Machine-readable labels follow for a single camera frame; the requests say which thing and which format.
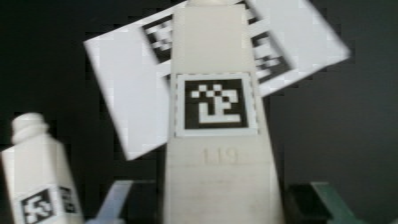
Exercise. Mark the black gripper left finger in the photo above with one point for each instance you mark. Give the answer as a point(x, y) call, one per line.
point(130, 203)

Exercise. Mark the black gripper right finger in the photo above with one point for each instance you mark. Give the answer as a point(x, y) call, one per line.
point(315, 205)

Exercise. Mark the fiducial marker sheet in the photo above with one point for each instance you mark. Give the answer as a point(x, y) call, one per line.
point(297, 48)

